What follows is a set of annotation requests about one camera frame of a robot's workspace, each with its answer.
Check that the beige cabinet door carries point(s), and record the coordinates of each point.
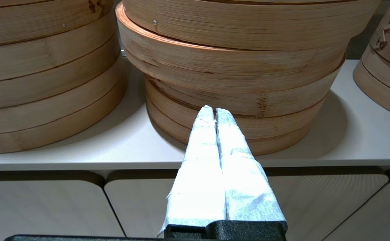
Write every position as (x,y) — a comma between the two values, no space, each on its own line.
(41,207)
(382,214)

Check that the dark-banded bamboo steamer stack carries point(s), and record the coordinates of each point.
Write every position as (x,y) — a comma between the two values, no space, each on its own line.
(47,83)

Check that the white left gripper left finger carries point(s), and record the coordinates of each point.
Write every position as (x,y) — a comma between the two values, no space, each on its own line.
(201,174)

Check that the small bamboo steamer basket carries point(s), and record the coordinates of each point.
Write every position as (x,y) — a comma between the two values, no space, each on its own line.
(389,73)

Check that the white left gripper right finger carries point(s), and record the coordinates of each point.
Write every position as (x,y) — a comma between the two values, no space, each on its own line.
(245,187)

